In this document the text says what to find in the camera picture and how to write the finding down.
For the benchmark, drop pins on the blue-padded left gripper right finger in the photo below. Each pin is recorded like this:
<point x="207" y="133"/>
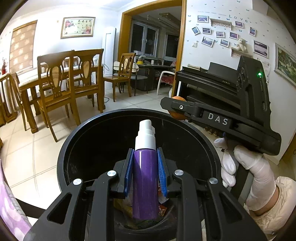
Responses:
<point x="206" y="209"/>

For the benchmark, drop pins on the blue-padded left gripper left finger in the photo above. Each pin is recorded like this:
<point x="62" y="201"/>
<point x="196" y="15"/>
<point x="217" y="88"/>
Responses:
<point x="85" y="211"/>

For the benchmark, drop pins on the black round trash bin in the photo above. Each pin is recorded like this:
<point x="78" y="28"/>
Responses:
<point x="96" y="145"/>

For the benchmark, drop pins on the purple spray bottle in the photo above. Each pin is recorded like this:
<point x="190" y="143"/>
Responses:
<point x="145" y="173"/>

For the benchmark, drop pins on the cream sleeve right forearm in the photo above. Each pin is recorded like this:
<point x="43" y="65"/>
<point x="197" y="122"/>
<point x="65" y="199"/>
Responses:
<point x="273" y="220"/>

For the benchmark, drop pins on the dark desk in back room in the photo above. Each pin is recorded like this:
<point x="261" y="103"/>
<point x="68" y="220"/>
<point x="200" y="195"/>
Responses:
<point x="152" y="72"/>

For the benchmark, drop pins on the white-gloved right hand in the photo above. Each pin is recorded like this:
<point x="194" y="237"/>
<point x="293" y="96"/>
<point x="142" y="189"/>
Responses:
<point x="263" y="192"/>

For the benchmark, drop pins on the pink purple sofa cloth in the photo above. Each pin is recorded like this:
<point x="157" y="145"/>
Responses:
<point x="11" y="212"/>

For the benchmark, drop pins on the black upright piano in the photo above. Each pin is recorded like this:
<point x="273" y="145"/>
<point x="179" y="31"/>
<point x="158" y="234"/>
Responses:
<point x="215" y="87"/>

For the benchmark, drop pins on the white teddy bear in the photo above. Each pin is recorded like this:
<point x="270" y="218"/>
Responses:
<point x="241" y="45"/>

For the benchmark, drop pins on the white plastic chair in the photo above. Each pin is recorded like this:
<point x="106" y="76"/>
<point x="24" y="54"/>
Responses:
<point x="166" y="77"/>

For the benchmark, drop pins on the wooden chair near doorway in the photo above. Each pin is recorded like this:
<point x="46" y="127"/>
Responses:
<point x="123" y="75"/>

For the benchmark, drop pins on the far left wooden chair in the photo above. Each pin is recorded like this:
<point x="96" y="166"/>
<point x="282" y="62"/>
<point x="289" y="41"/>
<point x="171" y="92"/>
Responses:
<point x="11" y="100"/>

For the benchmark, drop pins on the front left wooden chair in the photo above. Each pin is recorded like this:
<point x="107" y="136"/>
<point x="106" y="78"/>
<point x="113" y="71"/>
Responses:
<point x="55" y="73"/>

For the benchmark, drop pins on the front right wooden chair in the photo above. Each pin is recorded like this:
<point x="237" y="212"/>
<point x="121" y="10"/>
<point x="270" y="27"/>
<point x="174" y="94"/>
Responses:
<point x="90" y="71"/>

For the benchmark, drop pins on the white standing air conditioner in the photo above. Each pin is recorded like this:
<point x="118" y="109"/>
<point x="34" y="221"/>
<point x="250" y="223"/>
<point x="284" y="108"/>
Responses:
<point x="108" y="38"/>

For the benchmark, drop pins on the brown patterned window blind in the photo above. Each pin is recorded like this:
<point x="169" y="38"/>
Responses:
<point x="21" y="48"/>

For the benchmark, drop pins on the framed floral picture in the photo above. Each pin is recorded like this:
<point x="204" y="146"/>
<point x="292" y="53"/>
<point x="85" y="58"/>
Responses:
<point x="81" y="26"/>

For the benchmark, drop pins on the orange wooden door frame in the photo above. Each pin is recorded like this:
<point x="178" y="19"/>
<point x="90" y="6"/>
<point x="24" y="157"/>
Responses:
<point x="135" y="8"/>

